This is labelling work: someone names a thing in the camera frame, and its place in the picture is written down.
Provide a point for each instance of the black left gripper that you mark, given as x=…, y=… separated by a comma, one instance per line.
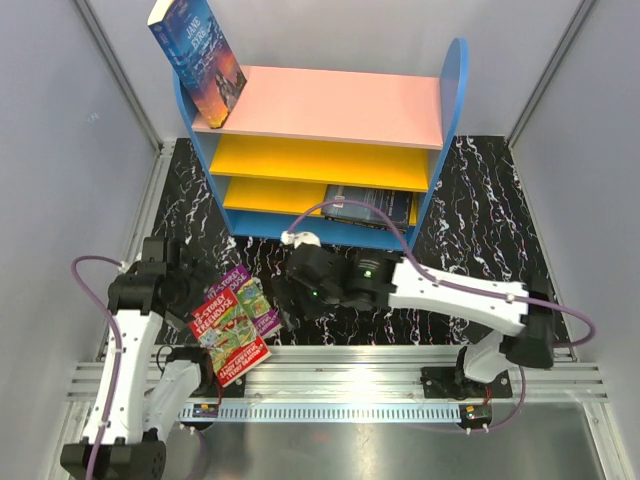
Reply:
x=178, y=313

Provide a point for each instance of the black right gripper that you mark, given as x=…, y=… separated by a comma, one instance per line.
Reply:
x=287, y=288

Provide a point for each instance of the purple 117-Storey Treehouse book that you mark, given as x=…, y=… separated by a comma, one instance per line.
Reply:
x=250, y=295

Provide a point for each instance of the red Storey Treehouse book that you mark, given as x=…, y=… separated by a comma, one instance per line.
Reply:
x=222, y=326

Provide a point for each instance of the Jane Eyre blue orange book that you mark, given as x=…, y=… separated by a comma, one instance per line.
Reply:
x=200, y=55

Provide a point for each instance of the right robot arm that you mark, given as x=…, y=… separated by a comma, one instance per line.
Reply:
x=520, y=322

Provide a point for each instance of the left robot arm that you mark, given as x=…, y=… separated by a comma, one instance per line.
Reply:
x=126, y=432

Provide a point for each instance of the blue pink yellow bookshelf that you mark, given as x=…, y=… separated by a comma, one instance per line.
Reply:
x=294, y=132

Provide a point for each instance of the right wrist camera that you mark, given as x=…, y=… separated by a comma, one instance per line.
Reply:
x=297, y=239

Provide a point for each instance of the aluminium rail base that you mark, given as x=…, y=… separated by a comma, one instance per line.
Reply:
x=390, y=374

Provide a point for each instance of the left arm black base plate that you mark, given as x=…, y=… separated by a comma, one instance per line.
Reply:
x=210, y=385

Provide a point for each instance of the white slotted cable duct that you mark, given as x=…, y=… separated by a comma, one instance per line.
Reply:
x=474, y=416

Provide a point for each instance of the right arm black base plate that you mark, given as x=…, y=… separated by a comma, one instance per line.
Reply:
x=447, y=383

